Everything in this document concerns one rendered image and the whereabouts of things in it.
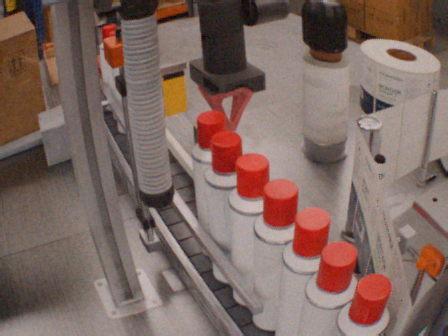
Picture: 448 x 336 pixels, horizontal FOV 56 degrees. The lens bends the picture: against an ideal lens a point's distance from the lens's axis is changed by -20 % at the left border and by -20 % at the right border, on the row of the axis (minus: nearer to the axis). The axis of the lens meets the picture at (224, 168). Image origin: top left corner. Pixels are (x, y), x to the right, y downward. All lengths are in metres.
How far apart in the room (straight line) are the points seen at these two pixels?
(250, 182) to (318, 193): 0.32
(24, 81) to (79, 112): 0.61
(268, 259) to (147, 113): 0.19
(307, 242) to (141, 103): 0.18
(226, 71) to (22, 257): 0.47
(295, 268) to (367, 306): 0.11
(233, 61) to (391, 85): 0.43
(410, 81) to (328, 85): 0.23
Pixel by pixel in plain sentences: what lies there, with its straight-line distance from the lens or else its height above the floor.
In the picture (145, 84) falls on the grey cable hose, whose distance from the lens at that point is 0.42.
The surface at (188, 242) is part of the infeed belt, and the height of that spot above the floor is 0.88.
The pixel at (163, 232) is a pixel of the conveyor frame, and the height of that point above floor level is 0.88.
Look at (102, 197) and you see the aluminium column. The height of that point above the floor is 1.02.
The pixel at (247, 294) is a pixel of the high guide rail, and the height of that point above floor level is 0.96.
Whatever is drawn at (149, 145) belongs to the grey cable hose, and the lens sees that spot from 0.44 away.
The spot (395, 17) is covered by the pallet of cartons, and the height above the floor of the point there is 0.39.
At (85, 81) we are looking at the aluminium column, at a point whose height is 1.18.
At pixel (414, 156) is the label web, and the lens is 0.82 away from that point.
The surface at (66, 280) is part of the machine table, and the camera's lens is 0.78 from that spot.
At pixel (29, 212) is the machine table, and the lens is 0.95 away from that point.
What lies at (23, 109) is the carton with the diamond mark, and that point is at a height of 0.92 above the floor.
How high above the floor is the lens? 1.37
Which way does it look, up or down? 34 degrees down
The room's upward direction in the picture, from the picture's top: 3 degrees counter-clockwise
